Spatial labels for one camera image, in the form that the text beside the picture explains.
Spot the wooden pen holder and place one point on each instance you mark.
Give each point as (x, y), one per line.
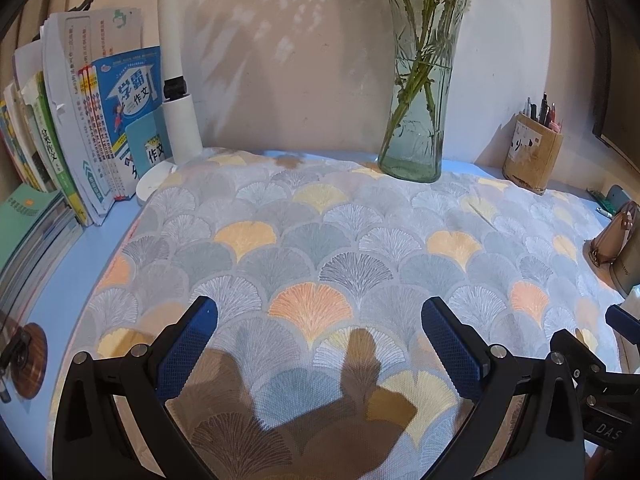
(530, 160)

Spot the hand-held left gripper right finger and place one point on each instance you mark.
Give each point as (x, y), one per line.
(450, 347)

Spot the green flower stems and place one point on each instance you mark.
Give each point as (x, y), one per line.
(424, 35)

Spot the stack of flat books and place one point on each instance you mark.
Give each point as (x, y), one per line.
(30, 230)

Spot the dark monitor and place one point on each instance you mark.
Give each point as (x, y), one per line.
(620, 60)

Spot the tall glass vase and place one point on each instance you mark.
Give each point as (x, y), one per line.
(410, 160)

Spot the small brown handbag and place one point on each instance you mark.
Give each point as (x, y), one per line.
(617, 235)

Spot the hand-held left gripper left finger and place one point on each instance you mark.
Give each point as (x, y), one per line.
(185, 347)

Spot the bunch of pens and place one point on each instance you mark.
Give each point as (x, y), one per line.
(542, 110)

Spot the small teal booklet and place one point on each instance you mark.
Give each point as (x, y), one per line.
(147, 145)

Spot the fan-patterned table cloth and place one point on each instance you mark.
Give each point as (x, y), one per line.
(320, 240)

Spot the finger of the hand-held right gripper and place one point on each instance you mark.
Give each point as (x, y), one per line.
(622, 320)
(577, 344)

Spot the green pen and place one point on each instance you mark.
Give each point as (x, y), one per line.
(599, 203)

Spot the row of standing books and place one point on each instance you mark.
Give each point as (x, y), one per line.
(75, 125)

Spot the round wooden disc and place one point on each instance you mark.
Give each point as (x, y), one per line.
(35, 365)

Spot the white desk lamp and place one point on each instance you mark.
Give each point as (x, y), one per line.
(180, 125)

